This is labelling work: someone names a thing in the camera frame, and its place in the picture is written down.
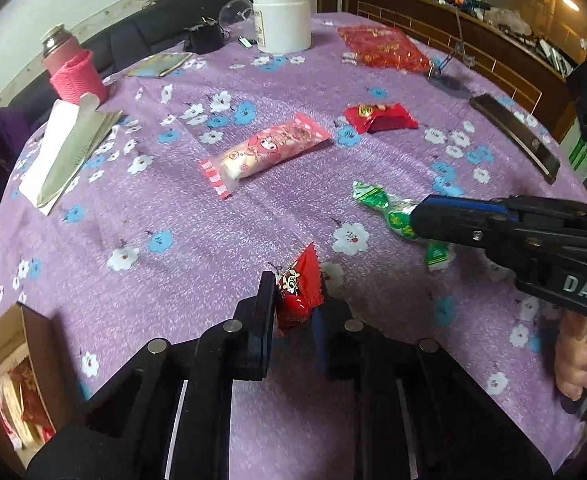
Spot wooden cabinet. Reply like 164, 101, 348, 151
317, 0, 587, 131

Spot green candy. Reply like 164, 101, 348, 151
351, 180, 457, 274

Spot grey folding phone stand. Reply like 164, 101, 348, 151
425, 7, 477, 99

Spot brown cardboard box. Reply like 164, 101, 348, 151
0, 302, 75, 467

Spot red candy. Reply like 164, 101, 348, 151
272, 242, 325, 337

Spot red rectangular snack packet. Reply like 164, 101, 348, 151
343, 102, 419, 135

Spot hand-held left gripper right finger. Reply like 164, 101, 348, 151
312, 299, 555, 480

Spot white green carton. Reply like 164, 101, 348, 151
558, 132, 587, 182

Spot white tissue pack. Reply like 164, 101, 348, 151
18, 92, 125, 216

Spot person's right hand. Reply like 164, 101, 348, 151
553, 310, 587, 401

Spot black smartphone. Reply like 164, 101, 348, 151
469, 93, 562, 184

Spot clear plastic dome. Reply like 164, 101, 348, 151
218, 0, 257, 29

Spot purple floral tablecloth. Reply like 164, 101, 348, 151
0, 12, 587, 480

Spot black sofa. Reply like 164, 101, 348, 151
4, 0, 282, 122

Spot pile of red snack packets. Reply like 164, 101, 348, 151
0, 364, 57, 453

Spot green patterned wallet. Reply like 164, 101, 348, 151
126, 51, 195, 79

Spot white plastic jar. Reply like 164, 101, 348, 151
251, 0, 312, 55

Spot pink long snack packet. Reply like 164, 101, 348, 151
198, 111, 333, 200

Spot red organza gift bag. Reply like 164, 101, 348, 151
337, 24, 432, 72

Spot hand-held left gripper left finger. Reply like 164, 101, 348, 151
26, 270, 278, 480

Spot bottle with pink knit sleeve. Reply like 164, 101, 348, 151
40, 23, 110, 106

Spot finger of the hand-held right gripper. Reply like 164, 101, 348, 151
421, 194, 507, 213
410, 201, 500, 252

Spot black pouch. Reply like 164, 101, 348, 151
183, 19, 225, 55

